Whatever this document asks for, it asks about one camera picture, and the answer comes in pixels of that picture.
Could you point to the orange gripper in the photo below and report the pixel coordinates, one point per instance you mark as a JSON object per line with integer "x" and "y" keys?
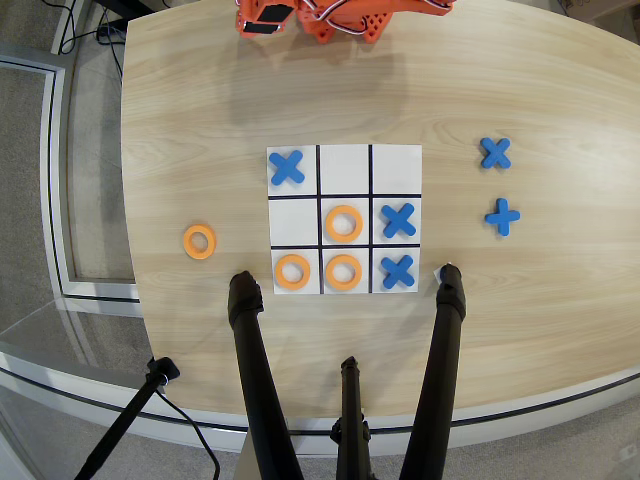
{"x": 248, "y": 20}

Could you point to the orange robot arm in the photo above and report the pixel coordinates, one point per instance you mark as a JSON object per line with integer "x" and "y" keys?
{"x": 375, "y": 20}

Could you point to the brown cardboard box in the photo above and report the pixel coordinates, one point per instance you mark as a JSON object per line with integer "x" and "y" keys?
{"x": 600, "y": 6}

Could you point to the dark furniture base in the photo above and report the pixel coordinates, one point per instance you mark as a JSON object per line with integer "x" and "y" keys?
{"x": 130, "y": 4}

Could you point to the blue foam cross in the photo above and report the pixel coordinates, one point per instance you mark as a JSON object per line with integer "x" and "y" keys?
{"x": 398, "y": 272}
{"x": 496, "y": 153}
{"x": 286, "y": 167}
{"x": 502, "y": 216}
{"x": 398, "y": 220}

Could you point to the white tic-tac-toe board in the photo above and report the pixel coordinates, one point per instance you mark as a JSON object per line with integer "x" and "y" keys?
{"x": 345, "y": 170}

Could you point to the white framed glass panel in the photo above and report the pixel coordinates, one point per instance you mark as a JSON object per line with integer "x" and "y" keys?
{"x": 52, "y": 150}

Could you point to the small white paper tag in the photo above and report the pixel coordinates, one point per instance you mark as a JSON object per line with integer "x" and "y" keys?
{"x": 436, "y": 274}

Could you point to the thick black tripod leg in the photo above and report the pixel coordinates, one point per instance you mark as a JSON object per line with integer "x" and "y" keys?
{"x": 255, "y": 375}
{"x": 440, "y": 375}

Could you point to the slim black stand pole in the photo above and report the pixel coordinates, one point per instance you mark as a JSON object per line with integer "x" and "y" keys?
{"x": 125, "y": 420}

